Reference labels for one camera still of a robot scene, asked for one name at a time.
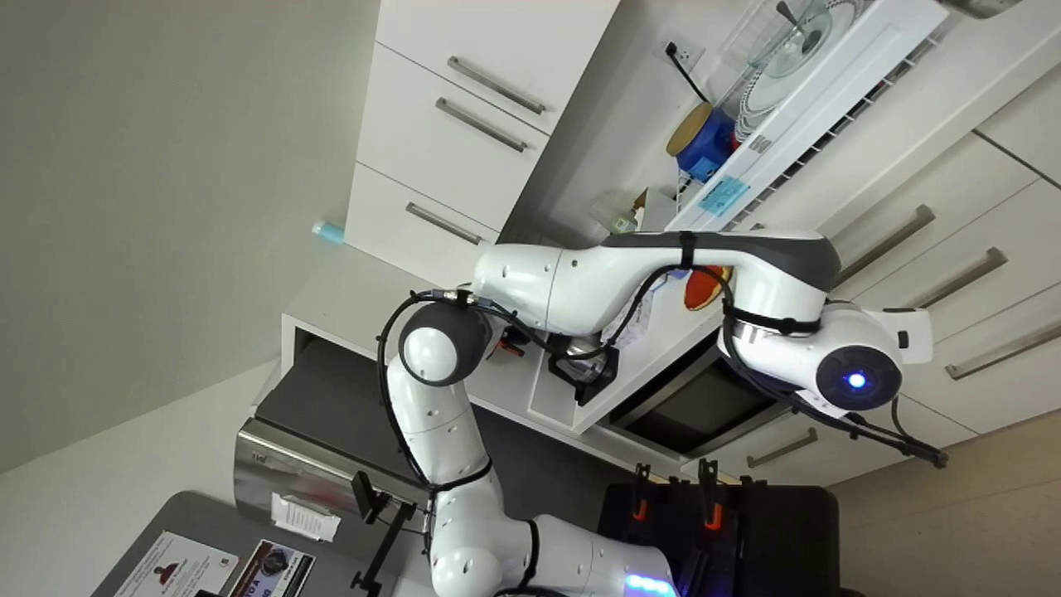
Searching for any white base cabinet door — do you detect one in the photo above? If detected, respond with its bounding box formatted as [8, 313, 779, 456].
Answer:
[972, 61, 1061, 189]

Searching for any orange black clamp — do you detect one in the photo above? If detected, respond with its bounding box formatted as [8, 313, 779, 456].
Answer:
[692, 458, 736, 541]
[628, 462, 658, 530]

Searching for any card with dark picture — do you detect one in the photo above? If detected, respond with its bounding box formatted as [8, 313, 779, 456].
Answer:
[225, 539, 320, 597]

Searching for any large steel appliance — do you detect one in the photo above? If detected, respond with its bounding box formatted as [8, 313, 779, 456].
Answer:
[231, 328, 445, 529]

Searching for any white paper label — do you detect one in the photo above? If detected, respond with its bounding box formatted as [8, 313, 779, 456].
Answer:
[270, 491, 346, 544]

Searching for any white drawer steel handle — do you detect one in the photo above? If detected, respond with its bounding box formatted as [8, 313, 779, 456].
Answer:
[914, 276, 1061, 445]
[816, 129, 1041, 302]
[873, 178, 1061, 357]

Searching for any black camera stand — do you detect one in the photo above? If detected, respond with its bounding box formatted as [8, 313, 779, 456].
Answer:
[350, 469, 417, 597]

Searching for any black equipment case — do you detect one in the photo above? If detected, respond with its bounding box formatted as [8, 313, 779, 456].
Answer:
[595, 469, 841, 597]

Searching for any white drawer wooden inside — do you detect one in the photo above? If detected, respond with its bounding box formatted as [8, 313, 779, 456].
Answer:
[595, 328, 741, 435]

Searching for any blue can tan lid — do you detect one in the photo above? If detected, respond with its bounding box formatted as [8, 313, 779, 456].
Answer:
[665, 100, 742, 185]

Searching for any wall outlet black plug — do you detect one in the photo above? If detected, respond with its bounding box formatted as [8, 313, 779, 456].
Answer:
[661, 35, 712, 111]

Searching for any white sheet red logo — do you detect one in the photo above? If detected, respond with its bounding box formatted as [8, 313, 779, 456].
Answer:
[111, 529, 242, 597]

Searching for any black hanging cable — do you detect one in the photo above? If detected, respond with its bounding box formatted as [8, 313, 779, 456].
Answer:
[773, 391, 951, 470]

